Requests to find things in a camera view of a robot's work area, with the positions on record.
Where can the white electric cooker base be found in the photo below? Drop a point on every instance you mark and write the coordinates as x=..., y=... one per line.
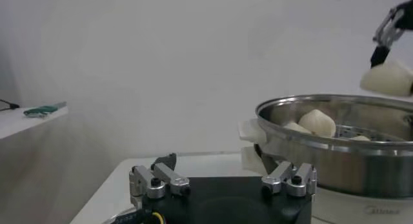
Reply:
x=342, y=209

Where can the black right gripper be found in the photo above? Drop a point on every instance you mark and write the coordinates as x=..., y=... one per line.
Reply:
x=406, y=15

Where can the white steamed baozi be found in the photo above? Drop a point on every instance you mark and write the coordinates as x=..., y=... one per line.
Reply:
x=317, y=123
x=295, y=128
x=387, y=80
x=359, y=137

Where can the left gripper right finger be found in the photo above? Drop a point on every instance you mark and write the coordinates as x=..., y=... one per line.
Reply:
x=284, y=177

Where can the stainless steel steamer basket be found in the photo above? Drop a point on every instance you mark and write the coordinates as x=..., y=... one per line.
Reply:
x=348, y=167

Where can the white side table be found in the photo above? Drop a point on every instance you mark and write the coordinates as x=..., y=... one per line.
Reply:
x=19, y=123

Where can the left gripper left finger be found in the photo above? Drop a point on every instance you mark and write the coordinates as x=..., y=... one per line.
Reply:
x=167, y=178

